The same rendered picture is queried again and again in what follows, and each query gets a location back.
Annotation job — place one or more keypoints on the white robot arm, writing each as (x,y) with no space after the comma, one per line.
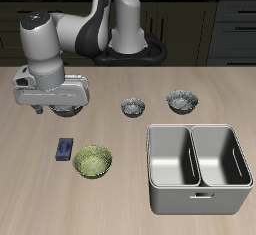
(125,19)

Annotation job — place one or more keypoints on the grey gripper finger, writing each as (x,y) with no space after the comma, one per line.
(39,109)

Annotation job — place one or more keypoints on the dark kitchen cupboards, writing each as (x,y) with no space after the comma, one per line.
(200,29)

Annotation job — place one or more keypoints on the flat black base plate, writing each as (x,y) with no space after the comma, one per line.
(156,50)

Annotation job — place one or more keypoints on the small grey fluted bowl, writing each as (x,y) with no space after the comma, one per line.
(63,110)
(133,107)
(182,101)

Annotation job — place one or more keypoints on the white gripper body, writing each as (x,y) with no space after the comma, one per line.
(66,94)

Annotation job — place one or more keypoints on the dark blue cream cheese box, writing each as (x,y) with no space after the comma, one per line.
(64,149)

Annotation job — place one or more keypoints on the white two-bin basket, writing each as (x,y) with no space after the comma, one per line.
(200,197)

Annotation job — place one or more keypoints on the green bowl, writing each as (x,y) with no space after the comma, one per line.
(92,162)

